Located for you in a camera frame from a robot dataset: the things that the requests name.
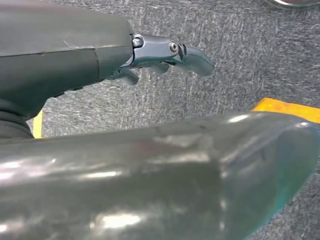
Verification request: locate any glossy grey robot left leg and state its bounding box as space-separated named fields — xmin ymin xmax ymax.
xmin=0 ymin=110 xmax=320 ymax=240

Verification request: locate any chrome stanchion with round base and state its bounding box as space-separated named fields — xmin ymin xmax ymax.
xmin=263 ymin=0 xmax=320 ymax=10

